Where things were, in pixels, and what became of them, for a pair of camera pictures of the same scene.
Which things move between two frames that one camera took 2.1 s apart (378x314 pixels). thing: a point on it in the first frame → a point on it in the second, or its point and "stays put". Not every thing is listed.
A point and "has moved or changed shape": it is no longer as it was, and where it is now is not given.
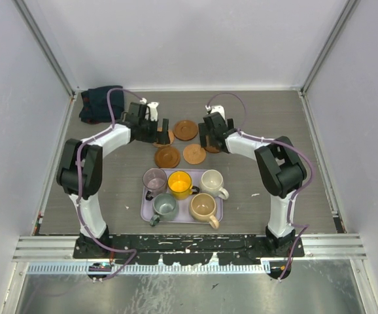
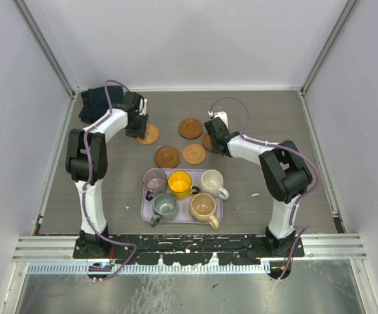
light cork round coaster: [194, 154] stays put
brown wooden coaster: [167, 157] stays put
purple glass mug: [155, 182] stays put
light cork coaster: [171, 135] has moved or changed shape
